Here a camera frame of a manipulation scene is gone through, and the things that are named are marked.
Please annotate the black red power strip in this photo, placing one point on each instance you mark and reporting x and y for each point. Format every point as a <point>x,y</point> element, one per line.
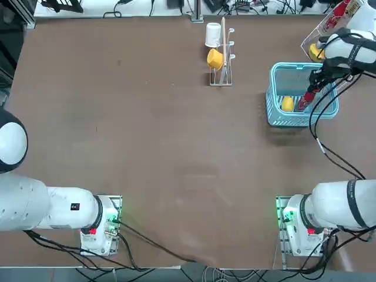
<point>242,2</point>

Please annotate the white camera pole bracket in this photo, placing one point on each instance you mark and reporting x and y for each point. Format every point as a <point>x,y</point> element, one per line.
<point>197,18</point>

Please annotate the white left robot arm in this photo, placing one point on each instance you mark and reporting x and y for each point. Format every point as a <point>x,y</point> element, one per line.
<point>23,202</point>

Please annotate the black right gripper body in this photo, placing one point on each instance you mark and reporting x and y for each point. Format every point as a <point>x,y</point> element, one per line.
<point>335,72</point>

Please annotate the yellow starfruit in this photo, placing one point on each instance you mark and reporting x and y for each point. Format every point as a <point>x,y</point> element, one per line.
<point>314,52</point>

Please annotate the yellow lemon fruit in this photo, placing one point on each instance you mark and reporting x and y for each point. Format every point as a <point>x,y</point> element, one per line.
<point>287,103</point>

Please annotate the red drink bottle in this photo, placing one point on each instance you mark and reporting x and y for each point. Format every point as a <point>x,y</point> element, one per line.
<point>335,17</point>
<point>304,102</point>

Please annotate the aluminium camera pole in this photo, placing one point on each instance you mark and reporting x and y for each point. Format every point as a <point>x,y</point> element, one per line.
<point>197,6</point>

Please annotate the yellow cup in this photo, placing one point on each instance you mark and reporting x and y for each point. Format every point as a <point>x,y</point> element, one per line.
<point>214,58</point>

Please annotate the white cup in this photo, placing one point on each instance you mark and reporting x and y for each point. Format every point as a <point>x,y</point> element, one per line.
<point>213,34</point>

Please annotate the blue plastic basket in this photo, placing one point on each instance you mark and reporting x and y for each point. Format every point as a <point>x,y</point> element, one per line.
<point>293,120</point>

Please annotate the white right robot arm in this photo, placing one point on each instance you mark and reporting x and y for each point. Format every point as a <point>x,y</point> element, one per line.
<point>329,205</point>

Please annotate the dark grey power adapter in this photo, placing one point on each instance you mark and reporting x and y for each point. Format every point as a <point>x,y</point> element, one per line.
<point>216,4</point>

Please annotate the white biscuit box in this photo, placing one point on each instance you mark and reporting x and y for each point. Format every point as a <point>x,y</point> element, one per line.
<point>352,6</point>

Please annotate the black power adapter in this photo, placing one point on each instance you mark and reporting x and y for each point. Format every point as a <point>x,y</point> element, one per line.
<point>307,3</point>
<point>175,3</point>

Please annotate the clear acrylic rack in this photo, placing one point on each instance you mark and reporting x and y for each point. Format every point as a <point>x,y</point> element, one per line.
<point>314,32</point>

